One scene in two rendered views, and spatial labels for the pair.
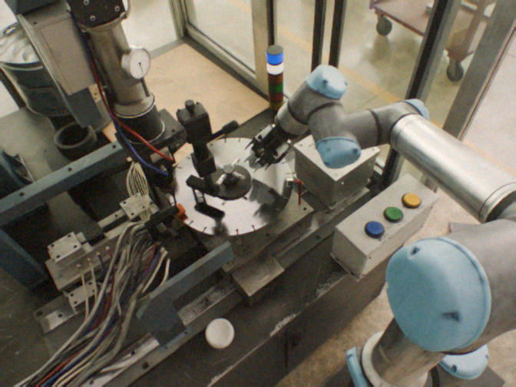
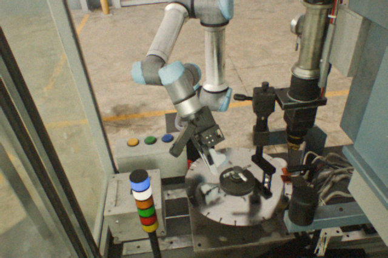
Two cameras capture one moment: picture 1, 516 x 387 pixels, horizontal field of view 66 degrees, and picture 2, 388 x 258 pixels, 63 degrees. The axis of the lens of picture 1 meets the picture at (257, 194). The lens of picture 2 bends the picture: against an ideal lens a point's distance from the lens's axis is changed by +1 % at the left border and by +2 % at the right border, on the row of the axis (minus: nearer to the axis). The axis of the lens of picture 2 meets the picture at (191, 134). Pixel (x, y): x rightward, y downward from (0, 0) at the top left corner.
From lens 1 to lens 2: 1.35 m
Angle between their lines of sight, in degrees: 86
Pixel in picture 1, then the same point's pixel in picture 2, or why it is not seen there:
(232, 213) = (247, 160)
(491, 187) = (177, 12)
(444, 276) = not seen: outside the picture
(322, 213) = (171, 195)
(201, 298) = not seen: hidden behind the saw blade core
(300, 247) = not seen: hidden behind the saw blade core
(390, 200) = (142, 147)
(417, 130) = (162, 45)
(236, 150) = (216, 205)
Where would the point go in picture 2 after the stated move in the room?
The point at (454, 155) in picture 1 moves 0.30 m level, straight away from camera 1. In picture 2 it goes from (170, 26) to (83, 45)
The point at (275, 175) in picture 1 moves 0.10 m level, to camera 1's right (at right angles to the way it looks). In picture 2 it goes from (201, 172) to (174, 163)
